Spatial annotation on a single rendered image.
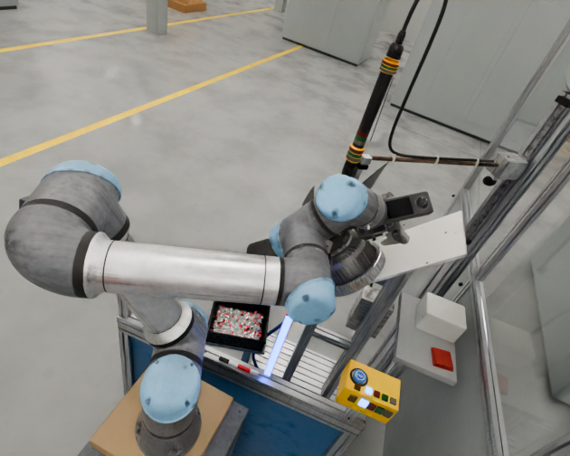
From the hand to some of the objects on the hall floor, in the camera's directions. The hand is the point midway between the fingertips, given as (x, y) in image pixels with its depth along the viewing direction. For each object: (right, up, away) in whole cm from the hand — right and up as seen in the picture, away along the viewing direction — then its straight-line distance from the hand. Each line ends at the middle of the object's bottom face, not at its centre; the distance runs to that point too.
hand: (403, 221), depth 88 cm
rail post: (-24, -128, +86) cm, 156 cm away
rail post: (-103, -96, +95) cm, 170 cm away
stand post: (-8, -100, +124) cm, 160 cm away
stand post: (-29, -92, +127) cm, 159 cm away
